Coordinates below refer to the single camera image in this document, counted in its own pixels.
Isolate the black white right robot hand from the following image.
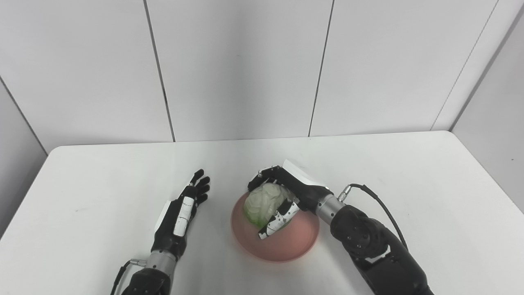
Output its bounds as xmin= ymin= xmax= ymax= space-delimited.
xmin=247 ymin=160 xmax=334 ymax=240

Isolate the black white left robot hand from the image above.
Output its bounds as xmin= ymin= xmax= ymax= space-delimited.
xmin=151 ymin=169 xmax=211 ymax=261

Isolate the green white toy cabbage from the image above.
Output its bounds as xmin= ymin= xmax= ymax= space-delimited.
xmin=243 ymin=183 xmax=296 ymax=228

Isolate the pink round plate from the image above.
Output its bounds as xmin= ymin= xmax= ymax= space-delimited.
xmin=231 ymin=191 xmax=321 ymax=263

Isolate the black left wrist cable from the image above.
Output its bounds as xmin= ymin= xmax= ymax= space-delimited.
xmin=110 ymin=258 xmax=147 ymax=295

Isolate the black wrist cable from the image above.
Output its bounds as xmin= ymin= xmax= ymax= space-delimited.
xmin=110 ymin=258 xmax=147 ymax=295
xmin=338 ymin=184 xmax=409 ymax=251

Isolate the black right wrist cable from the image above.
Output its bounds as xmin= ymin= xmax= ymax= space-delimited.
xmin=338 ymin=184 xmax=409 ymax=251

